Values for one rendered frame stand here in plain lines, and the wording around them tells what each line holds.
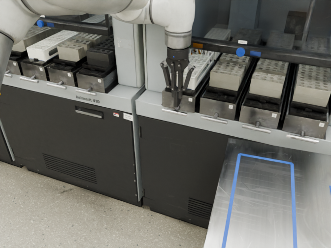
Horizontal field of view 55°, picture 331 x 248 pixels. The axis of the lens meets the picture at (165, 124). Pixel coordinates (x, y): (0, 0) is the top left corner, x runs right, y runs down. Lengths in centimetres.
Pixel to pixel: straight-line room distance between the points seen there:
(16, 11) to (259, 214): 63
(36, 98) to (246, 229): 122
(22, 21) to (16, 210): 153
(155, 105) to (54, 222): 92
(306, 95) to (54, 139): 121
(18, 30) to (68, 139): 115
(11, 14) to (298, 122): 92
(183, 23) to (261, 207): 59
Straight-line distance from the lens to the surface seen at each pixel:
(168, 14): 103
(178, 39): 106
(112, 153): 157
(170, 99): 124
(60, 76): 149
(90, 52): 143
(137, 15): 104
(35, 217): 193
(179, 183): 150
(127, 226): 177
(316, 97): 121
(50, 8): 55
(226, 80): 122
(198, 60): 136
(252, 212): 77
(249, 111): 117
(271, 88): 121
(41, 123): 175
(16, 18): 58
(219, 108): 119
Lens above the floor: 139
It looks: 34 degrees down
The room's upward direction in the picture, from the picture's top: straight up
